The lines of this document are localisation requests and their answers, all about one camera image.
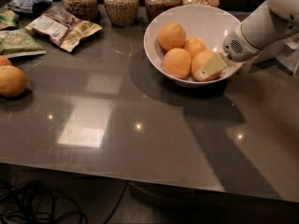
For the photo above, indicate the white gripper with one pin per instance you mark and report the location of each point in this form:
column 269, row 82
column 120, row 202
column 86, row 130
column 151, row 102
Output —
column 239, row 46

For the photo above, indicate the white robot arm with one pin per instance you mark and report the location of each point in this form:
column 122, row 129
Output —
column 260, row 36

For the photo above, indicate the white ceramic bowl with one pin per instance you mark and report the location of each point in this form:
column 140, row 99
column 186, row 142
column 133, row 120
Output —
column 210, row 24

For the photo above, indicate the glass jar of grains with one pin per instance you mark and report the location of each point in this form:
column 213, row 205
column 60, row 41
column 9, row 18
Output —
column 156, row 7
column 122, row 13

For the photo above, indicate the glass jar of nuts left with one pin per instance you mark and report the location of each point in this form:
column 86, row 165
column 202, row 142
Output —
column 83, row 9

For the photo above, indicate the brown white snack bag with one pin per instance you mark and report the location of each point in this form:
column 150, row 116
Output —
column 62, row 28

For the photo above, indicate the blue snack bag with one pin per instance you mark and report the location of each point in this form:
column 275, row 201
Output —
column 29, row 6

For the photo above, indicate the green snack bag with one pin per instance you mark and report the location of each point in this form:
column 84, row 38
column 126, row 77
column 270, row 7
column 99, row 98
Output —
column 19, row 43

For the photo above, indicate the large orange on table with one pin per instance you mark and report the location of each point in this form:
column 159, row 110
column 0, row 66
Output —
column 13, row 81

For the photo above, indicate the small green snack packet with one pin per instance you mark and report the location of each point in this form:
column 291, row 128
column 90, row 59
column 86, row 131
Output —
column 8, row 20

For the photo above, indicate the partly visible orange at edge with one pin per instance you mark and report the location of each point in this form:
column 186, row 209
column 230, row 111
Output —
column 4, row 61

